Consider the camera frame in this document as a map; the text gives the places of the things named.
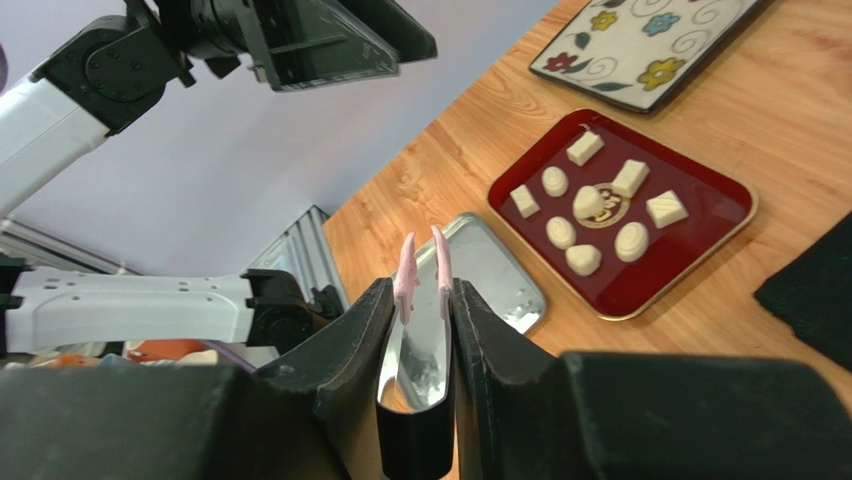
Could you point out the black cloth placemat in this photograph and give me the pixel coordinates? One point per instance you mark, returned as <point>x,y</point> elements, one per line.
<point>812,295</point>

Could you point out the floral square plate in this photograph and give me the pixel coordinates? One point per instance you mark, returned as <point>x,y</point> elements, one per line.
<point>634,54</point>

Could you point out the pink handled metal tongs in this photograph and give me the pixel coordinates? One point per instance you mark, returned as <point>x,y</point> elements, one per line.
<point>414,396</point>

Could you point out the white heart chocolate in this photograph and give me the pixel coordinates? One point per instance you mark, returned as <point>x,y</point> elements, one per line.
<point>583,259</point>
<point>588,202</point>

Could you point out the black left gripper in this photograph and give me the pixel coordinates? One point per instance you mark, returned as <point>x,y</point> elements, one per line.
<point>298,45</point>

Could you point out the white oval chocolate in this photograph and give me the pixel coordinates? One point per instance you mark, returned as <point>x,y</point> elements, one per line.
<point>560,232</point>
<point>631,242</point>
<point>555,182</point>

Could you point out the white rectangular chocolate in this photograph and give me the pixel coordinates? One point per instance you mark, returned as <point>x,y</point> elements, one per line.
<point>584,148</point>
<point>524,201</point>
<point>630,178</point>
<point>666,209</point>

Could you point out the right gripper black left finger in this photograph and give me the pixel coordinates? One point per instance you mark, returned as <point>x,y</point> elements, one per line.
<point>332,376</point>

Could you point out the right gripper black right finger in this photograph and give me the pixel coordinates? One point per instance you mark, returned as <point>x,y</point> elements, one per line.
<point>497,371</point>

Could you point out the silver tin lid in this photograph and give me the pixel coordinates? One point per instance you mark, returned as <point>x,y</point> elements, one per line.
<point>479,257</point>

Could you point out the red lacquer tray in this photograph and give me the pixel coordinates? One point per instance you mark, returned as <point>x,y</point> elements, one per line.
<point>719,206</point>

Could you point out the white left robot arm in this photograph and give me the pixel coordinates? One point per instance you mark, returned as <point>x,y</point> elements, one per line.
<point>168,137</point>

